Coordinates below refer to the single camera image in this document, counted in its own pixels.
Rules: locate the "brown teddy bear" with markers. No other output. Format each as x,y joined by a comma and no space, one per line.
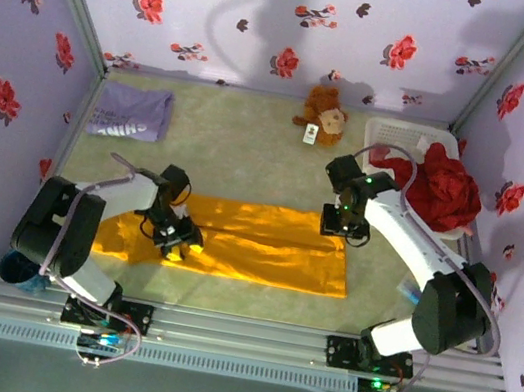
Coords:
324,100

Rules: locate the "white plastic laundry basket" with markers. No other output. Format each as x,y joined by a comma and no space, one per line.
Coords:
396,128

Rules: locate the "yellow t-shirt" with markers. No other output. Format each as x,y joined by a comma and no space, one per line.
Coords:
273,249

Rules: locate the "red t-shirt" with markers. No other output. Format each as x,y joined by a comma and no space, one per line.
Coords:
446,188

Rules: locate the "white teddy hang tag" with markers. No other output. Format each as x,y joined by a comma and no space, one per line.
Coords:
310,134

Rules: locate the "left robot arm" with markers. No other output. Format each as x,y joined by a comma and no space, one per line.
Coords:
63,227

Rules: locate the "colourful marker pen pack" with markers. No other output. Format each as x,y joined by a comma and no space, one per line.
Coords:
409,290

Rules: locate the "folded purple t-shirt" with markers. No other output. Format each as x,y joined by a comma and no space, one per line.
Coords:
131,104

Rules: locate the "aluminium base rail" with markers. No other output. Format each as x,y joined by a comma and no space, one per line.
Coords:
238,331

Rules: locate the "blue cup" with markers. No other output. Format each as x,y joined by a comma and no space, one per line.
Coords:
20,283

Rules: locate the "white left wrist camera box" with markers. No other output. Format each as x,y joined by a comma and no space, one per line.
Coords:
183,212

